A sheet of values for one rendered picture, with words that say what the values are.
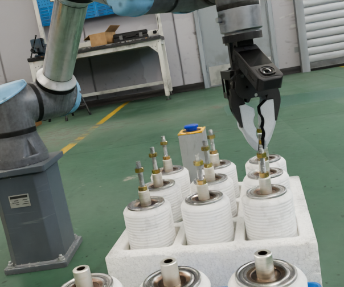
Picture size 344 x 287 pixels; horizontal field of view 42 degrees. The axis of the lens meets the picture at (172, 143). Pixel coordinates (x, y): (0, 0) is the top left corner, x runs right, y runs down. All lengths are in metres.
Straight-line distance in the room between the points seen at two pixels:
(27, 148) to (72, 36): 0.34
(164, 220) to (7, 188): 0.58
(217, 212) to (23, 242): 0.69
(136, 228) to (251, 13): 0.45
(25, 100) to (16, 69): 5.26
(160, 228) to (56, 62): 0.61
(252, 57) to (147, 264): 0.42
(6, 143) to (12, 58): 5.30
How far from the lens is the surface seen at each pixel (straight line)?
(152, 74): 6.14
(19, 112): 1.31
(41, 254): 1.37
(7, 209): 1.35
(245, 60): 0.78
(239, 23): 0.80
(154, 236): 0.88
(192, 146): 1.24
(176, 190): 0.99
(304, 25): 6.15
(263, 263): 0.57
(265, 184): 0.85
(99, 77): 6.25
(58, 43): 1.27
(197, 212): 0.84
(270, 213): 0.84
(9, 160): 1.32
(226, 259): 0.84
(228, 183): 0.97
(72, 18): 1.23
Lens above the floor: 0.53
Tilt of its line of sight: 11 degrees down
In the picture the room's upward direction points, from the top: 10 degrees counter-clockwise
